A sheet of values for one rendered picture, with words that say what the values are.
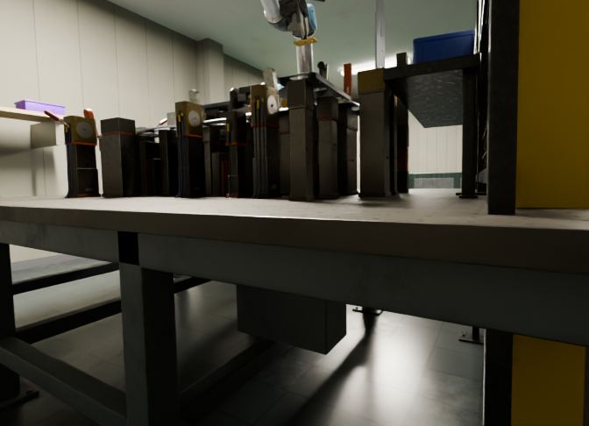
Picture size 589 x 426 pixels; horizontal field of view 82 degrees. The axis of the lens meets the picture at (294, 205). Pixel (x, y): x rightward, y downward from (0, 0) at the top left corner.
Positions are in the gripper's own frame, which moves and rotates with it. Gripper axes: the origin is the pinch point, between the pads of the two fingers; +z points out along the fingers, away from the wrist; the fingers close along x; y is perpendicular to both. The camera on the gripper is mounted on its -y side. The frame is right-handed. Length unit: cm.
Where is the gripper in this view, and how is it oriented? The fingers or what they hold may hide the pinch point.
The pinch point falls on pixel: (304, 36)
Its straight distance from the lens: 136.5
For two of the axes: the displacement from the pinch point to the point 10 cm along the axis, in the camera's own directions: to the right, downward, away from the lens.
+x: -4.5, 0.7, -8.9
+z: 1.1, 9.9, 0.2
